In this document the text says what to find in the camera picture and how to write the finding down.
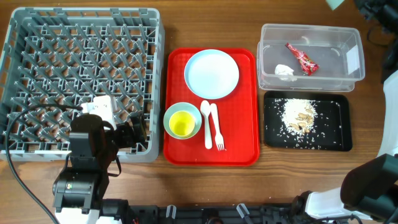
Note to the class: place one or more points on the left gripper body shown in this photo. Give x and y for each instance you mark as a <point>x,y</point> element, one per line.
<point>122,137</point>

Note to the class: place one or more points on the light blue bowl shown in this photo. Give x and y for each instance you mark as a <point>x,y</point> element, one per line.
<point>182,106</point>

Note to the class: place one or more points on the white plastic spoon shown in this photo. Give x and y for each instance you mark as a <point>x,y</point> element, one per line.
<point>205,111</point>

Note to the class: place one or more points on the white napkin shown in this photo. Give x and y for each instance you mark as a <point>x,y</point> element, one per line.
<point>283,70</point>

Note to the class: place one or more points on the rice and peanut scraps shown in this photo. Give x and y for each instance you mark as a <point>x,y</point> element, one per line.
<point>303,124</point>

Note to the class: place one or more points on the red snack wrapper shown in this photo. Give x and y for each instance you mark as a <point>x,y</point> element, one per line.
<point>307,65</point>

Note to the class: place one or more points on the yellow cup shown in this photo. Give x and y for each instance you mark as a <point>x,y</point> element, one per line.
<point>182,123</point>

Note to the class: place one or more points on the light green bowl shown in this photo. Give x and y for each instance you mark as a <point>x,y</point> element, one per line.
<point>333,4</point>

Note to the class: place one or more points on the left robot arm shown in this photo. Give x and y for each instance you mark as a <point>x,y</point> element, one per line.
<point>81,185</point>

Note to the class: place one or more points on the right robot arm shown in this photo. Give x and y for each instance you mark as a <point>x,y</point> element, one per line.
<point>370,190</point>

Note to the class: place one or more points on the grey dishwasher rack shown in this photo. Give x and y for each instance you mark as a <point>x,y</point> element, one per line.
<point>56,58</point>

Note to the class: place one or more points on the black waste tray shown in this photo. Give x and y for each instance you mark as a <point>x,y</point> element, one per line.
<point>342,100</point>

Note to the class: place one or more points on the white plastic fork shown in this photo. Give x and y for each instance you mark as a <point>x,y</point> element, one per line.
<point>218,136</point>

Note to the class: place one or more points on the light blue plate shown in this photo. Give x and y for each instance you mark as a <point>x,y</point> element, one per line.
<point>211,74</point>

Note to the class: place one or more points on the red serving tray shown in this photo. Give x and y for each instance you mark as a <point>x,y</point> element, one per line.
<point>238,114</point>

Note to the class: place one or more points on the clear plastic bin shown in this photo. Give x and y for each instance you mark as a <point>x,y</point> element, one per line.
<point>337,50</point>

